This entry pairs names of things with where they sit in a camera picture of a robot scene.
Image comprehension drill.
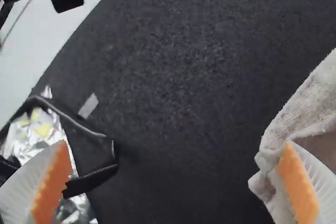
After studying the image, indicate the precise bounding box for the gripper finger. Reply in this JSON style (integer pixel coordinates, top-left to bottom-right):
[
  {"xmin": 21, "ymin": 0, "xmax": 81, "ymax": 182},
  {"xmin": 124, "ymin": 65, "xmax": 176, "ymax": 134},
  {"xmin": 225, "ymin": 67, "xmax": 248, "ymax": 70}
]
[
  {"xmin": 277, "ymin": 141, "xmax": 336, "ymax": 224},
  {"xmin": 0, "ymin": 140, "xmax": 74, "ymax": 224}
]

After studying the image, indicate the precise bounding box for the pale towel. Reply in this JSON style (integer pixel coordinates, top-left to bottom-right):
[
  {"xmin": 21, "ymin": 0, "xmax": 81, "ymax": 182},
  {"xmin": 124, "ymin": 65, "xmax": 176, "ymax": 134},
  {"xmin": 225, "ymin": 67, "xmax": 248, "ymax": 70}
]
[{"xmin": 247, "ymin": 48, "xmax": 336, "ymax": 224}]

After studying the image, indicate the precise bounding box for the silver foil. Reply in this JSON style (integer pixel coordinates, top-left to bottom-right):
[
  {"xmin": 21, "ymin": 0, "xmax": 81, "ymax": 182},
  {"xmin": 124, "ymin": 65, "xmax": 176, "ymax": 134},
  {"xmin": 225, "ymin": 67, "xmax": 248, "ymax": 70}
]
[{"xmin": 0, "ymin": 84, "xmax": 98, "ymax": 224}]

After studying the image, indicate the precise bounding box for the white label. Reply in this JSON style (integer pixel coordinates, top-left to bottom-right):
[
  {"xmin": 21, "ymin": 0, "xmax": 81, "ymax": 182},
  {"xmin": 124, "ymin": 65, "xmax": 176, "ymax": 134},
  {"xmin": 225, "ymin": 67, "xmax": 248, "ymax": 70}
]
[{"xmin": 78, "ymin": 93, "xmax": 100, "ymax": 119}]

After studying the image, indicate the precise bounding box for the black mat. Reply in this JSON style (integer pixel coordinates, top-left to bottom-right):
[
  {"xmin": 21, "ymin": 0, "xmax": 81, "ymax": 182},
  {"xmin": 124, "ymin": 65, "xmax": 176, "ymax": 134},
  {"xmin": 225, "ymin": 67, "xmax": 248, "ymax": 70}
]
[{"xmin": 30, "ymin": 0, "xmax": 336, "ymax": 224}]

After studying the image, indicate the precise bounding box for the black cable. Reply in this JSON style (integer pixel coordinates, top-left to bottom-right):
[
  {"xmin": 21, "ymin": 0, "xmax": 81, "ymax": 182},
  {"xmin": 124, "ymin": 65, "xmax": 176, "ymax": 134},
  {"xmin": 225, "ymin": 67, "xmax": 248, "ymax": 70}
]
[{"xmin": 22, "ymin": 95, "xmax": 119, "ymax": 200}]

